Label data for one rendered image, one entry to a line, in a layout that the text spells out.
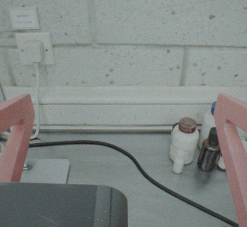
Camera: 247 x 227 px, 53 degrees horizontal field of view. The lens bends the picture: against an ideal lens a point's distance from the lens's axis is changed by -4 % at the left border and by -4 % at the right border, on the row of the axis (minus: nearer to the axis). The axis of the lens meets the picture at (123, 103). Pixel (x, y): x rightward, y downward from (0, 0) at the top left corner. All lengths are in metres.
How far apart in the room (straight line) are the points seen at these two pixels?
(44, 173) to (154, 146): 0.28
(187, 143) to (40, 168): 0.34
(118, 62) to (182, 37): 0.17
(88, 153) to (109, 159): 0.06
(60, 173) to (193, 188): 0.30
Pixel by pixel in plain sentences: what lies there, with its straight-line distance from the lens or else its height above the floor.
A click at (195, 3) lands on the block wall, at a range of 0.61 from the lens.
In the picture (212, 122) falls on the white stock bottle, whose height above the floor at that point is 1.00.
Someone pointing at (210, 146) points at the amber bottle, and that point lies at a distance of 0.59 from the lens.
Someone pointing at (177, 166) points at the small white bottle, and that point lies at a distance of 0.60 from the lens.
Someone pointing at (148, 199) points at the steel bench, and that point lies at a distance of 0.57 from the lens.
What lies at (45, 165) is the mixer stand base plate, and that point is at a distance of 0.64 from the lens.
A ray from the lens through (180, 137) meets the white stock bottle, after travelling 0.58.
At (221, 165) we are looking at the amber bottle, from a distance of 0.65.
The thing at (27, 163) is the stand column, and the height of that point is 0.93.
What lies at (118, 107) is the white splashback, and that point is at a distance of 0.67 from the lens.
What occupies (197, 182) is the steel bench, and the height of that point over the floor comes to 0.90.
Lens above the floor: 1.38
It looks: 36 degrees down
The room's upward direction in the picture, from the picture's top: straight up
